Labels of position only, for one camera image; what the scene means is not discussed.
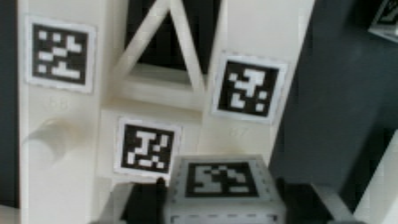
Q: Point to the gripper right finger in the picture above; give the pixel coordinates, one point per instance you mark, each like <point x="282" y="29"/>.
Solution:
<point x="316" y="206"/>

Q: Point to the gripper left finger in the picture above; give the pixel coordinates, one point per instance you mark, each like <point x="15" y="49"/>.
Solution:
<point x="134" y="206"/>

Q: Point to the white chair back frame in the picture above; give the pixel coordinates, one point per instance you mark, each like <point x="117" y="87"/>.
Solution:
<point x="154" y="80"/>

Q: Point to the white right fence bar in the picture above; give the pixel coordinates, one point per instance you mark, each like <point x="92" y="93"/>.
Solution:
<point x="378" y="207"/>

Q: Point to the white tagged cube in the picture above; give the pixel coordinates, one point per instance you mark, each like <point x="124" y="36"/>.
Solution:
<point x="223" y="191"/>
<point x="385" y="23"/>

